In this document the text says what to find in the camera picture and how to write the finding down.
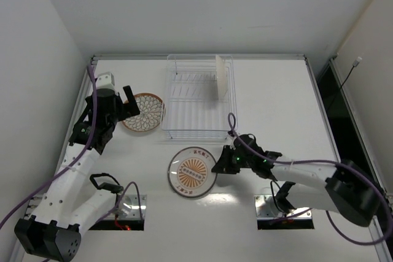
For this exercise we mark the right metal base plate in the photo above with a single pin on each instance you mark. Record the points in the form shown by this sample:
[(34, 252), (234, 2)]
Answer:
[(265, 210)]

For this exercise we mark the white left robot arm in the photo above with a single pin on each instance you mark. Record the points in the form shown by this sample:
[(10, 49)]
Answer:
[(55, 228)]

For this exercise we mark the metal base plate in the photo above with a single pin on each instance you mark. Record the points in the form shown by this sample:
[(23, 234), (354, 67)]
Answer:
[(128, 209), (265, 210)]

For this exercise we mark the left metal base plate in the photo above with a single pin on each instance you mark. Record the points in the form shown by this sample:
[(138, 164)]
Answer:
[(128, 209)]

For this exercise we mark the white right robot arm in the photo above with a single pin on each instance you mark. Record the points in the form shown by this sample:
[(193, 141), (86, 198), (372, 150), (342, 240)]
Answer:
[(346, 190)]

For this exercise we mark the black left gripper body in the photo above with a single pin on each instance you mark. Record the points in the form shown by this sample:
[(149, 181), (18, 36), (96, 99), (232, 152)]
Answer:
[(121, 108)]

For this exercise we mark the black wall cable white plug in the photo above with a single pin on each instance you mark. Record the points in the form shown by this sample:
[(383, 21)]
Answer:
[(355, 64)]

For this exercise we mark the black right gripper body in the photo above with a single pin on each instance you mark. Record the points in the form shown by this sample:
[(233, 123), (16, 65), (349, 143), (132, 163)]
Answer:
[(227, 160)]

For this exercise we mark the green rimmed sunburst plate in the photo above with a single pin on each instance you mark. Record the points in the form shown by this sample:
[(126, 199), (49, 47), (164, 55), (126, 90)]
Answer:
[(189, 172)]

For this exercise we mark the white wire dish rack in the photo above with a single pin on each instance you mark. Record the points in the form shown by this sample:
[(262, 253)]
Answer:
[(193, 111)]

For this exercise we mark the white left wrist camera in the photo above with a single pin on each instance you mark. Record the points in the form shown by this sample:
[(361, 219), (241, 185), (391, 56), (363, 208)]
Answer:
[(105, 80)]

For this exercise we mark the orange rimmed flower plate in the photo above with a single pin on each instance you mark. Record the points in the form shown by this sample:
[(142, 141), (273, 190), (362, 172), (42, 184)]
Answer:
[(221, 78)]

